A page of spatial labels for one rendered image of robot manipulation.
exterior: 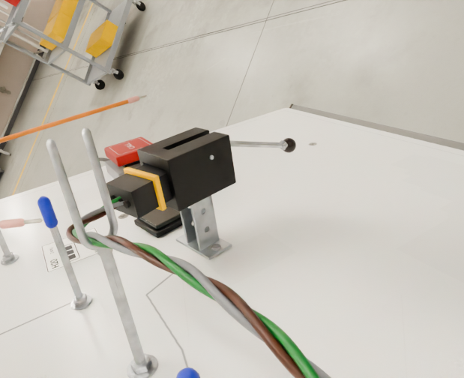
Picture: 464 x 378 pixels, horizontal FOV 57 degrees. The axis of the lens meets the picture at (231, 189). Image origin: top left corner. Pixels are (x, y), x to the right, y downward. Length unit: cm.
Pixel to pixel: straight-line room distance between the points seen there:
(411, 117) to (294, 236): 135
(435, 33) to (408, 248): 153
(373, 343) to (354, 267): 7
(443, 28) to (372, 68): 29
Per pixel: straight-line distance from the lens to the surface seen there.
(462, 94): 163
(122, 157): 50
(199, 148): 30
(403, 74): 179
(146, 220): 39
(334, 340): 26
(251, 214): 39
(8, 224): 25
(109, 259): 22
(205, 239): 34
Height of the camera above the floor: 130
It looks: 37 degrees down
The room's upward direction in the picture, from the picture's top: 66 degrees counter-clockwise
